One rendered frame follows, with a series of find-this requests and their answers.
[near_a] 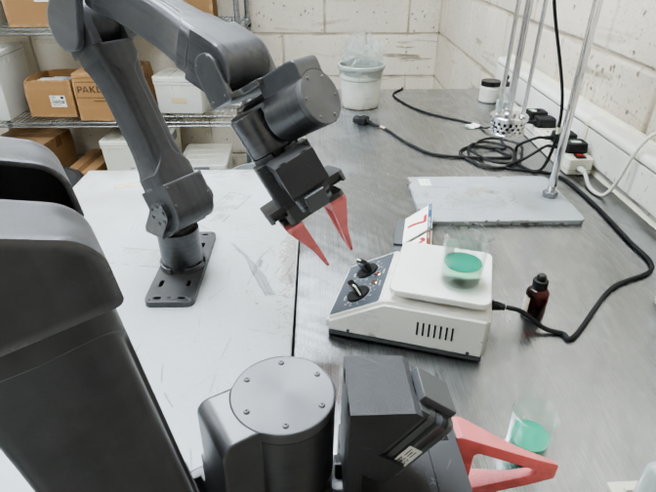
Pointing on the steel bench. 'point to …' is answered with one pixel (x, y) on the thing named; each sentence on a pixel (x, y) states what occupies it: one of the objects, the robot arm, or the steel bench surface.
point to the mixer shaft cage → (512, 124)
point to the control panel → (363, 284)
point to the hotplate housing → (418, 323)
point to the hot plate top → (411, 259)
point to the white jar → (489, 90)
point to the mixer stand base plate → (492, 200)
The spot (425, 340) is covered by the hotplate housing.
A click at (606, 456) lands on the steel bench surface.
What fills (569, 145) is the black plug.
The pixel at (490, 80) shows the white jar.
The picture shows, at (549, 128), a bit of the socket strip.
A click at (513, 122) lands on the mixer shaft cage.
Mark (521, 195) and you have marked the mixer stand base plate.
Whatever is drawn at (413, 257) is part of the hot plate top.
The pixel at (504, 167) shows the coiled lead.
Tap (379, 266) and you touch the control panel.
